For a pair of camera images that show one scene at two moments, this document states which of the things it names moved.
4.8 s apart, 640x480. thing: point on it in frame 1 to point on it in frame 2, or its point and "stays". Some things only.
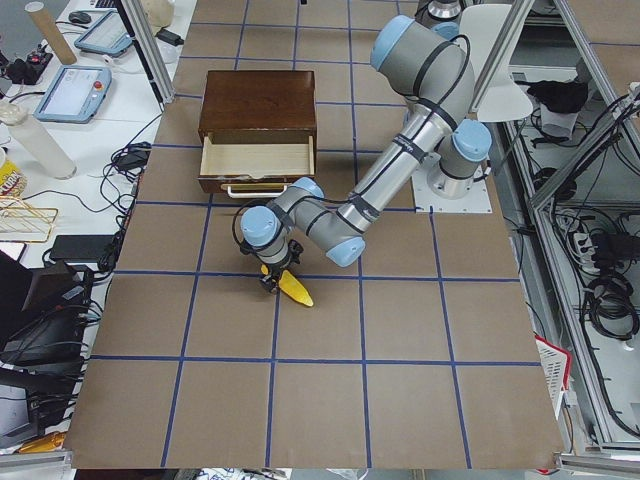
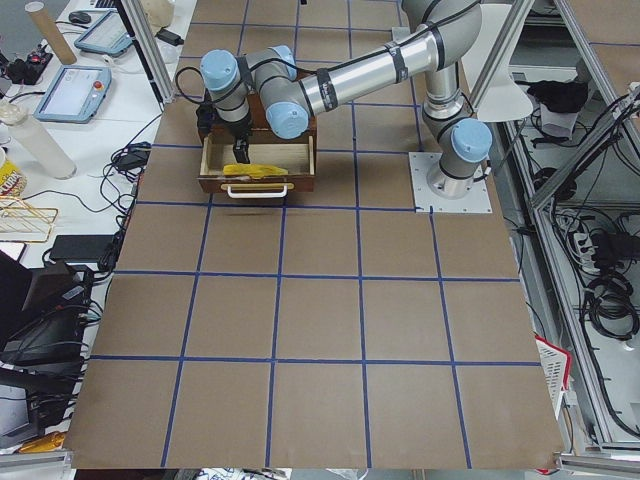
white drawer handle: (256, 195) stays
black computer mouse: (79, 17) stays
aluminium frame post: (136, 18) stays
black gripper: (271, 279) to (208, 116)
